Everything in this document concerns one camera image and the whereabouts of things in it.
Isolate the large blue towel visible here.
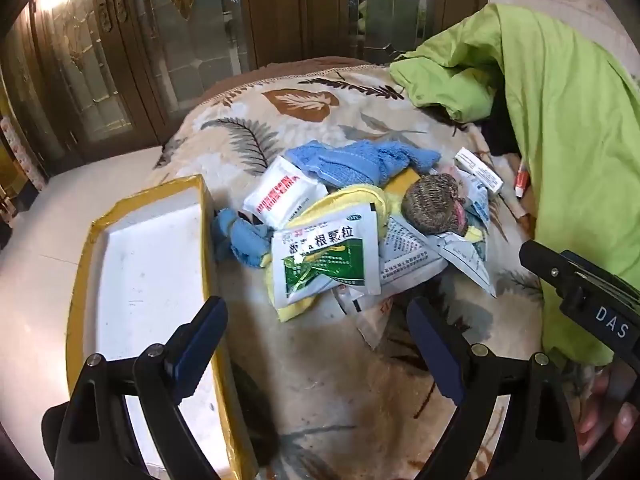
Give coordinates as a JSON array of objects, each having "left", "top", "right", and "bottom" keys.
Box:
[{"left": 284, "top": 139, "right": 442, "bottom": 192}]

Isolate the dark cloth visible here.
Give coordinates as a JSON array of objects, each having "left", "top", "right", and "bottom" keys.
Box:
[{"left": 480, "top": 85, "right": 526, "bottom": 158}]

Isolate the white packet black text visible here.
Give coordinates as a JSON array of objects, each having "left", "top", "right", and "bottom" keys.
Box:
[{"left": 380, "top": 215, "right": 448, "bottom": 291}]

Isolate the white foam box yellow tape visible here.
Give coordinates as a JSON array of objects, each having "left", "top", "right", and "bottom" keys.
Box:
[{"left": 65, "top": 174, "right": 261, "bottom": 480}]

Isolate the brown knit hat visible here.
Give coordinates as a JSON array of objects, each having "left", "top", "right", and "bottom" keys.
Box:
[{"left": 401, "top": 172, "right": 473, "bottom": 236}]

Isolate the small blue towel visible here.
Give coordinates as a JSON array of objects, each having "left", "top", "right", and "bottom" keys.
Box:
[{"left": 212, "top": 207, "right": 276, "bottom": 271}]

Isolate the mustard yellow packet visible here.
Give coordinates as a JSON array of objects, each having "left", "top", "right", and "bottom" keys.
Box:
[{"left": 385, "top": 167, "right": 426, "bottom": 201}]

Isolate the white packet red print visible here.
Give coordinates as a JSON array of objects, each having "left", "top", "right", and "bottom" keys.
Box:
[{"left": 242, "top": 155, "right": 328, "bottom": 228}]

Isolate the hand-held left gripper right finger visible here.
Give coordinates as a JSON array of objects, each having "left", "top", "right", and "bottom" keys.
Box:
[{"left": 406, "top": 296, "right": 583, "bottom": 480}]

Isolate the green white medicine packet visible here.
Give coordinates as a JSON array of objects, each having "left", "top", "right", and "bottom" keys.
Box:
[{"left": 270, "top": 203, "right": 382, "bottom": 309}]

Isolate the wooden glass door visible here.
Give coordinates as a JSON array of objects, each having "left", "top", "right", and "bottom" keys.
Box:
[{"left": 0, "top": 0, "right": 493, "bottom": 161}]

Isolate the silver white packet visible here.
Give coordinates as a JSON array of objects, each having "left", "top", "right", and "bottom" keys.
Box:
[{"left": 430, "top": 230, "right": 498, "bottom": 297}]

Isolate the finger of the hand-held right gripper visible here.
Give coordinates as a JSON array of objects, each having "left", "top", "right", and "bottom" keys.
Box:
[{"left": 519, "top": 241, "right": 640, "bottom": 306}]

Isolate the torn white packet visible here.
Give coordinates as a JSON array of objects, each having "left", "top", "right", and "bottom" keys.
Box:
[{"left": 332, "top": 282, "right": 401, "bottom": 351}]

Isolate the white packet teal print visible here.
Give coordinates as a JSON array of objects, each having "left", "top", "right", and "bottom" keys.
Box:
[{"left": 457, "top": 170, "right": 493, "bottom": 233}]

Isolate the yellow towel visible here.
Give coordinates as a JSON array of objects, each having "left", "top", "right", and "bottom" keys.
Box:
[{"left": 262, "top": 184, "right": 396, "bottom": 323}]

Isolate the person's right hand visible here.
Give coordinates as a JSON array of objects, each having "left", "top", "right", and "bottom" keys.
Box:
[{"left": 575, "top": 366, "right": 640, "bottom": 457}]

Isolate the leaf print blanket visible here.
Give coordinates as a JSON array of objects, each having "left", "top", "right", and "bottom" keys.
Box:
[{"left": 150, "top": 57, "right": 616, "bottom": 480}]

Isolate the stack of printed cartons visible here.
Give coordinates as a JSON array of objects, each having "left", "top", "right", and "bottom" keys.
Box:
[{"left": 0, "top": 112, "right": 43, "bottom": 196}]

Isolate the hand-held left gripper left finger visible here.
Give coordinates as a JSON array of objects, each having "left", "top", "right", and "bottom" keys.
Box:
[{"left": 50, "top": 296, "right": 230, "bottom": 480}]

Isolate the red white tube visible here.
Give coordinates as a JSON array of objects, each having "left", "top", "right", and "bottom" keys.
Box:
[{"left": 512, "top": 157, "right": 531, "bottom": 198}]

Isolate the small white carton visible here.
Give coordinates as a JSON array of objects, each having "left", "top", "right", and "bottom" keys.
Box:
[{"left": 454, "top": 147, "right": 505, "bottom": 193}]

